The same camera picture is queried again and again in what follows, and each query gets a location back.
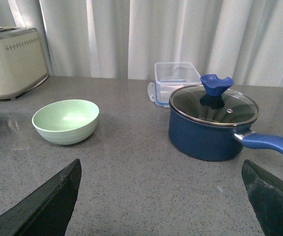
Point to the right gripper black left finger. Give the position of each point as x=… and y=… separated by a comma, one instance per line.
x=48, y=209

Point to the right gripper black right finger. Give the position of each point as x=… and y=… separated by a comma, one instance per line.
x=265, y=193

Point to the green bowl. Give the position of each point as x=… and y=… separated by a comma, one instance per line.
x=66, y=122

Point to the dark blue saucepan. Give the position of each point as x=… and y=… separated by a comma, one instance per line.
x=216, y=143

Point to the glass lid blue knob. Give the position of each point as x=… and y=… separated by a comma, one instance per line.
x=214, y=103

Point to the cream toaster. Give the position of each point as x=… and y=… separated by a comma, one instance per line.
x=22, y=63

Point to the white curtain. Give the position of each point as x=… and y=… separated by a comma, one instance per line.
x=123, y=39

